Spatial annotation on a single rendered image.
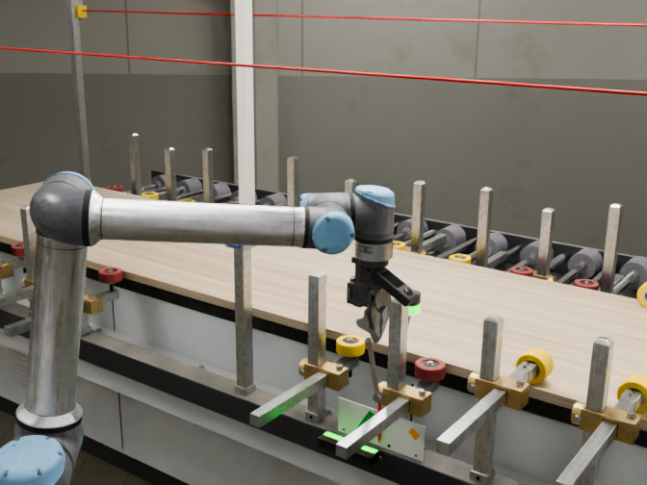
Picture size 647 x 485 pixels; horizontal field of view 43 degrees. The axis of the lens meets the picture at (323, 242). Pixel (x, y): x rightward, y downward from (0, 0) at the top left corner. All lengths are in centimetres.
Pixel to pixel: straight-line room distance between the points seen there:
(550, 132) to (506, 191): 51
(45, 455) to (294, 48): 426
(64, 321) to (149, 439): 138
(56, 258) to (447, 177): 436
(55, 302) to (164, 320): 108
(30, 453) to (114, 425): 146
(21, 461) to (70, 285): 39
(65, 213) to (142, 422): 164
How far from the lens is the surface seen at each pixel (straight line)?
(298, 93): 577
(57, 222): 170
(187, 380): 256
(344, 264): 293
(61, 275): 187
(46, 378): 197
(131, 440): 331
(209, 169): 384
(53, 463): 189
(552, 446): 222
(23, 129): 619
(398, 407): 204
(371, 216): 184
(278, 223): 168
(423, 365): 216
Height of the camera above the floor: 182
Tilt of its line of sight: 17 degrees down
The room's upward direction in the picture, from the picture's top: 1 degrees clockwise
